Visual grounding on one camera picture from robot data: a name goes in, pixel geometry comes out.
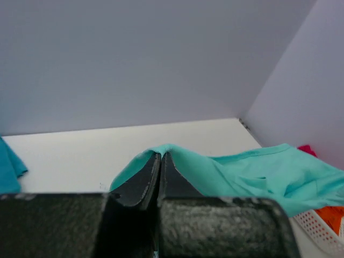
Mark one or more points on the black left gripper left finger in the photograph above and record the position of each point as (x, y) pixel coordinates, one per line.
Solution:
(120, 223)

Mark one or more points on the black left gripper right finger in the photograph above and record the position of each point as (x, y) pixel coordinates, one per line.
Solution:
(193, 225)

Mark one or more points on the mint green t-shirt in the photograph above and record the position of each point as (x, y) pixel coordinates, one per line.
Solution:
(297, 180)

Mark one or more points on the folded teal t-shirt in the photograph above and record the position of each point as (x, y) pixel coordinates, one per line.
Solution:
(12, 168)

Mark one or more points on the white perforated plastic basket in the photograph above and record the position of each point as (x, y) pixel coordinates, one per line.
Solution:
(322, 235)

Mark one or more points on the magenta t-shirt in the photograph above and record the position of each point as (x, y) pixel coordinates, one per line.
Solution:
(307, 149)

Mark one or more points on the orange t-shirt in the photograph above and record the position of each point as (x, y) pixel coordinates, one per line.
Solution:
(333, 217)

